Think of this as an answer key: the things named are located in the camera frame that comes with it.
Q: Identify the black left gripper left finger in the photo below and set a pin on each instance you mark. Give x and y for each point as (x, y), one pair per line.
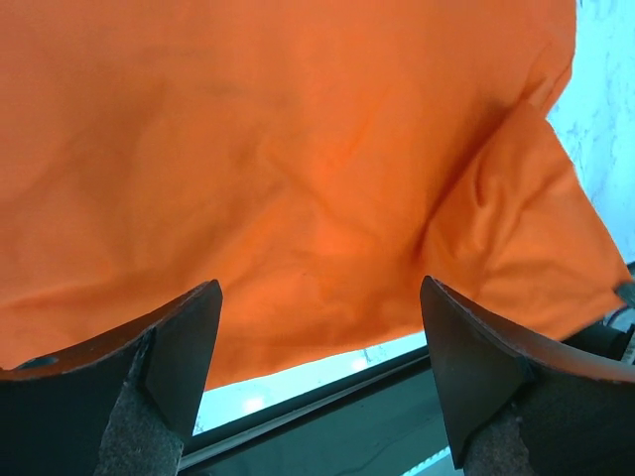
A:
(121, 403)

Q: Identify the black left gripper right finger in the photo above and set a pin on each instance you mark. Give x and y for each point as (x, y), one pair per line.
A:
(515, 402)

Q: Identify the orange t shirt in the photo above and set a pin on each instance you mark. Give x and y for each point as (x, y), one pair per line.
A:
(317, 158)

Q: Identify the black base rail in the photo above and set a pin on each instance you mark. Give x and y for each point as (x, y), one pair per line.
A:
(386, 421)

